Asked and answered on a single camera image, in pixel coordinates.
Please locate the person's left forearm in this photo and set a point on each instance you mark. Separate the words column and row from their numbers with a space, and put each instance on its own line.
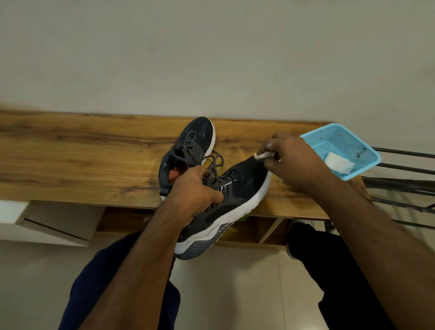
column 136, row 278

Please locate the black metal shoe rack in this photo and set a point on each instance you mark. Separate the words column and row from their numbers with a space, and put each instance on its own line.
column 397, row 183

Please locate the person's left hand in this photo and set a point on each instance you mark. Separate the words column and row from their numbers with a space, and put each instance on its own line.
column 190, row 197

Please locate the green ball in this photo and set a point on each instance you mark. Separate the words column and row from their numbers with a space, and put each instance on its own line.
column 243, row 218

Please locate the white drawer unit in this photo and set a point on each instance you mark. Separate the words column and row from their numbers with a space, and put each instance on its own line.
column 64, row 221

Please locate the person's right hand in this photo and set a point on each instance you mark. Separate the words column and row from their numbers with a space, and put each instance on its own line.
column 299, row 166

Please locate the wooden table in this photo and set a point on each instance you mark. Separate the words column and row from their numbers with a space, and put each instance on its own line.
column 85, row 153

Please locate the person's right forearm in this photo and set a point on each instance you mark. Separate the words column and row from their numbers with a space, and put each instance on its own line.
column 384, row 258

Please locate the blue plastic basket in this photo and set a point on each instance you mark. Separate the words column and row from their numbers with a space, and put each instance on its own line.
column 340, row 139

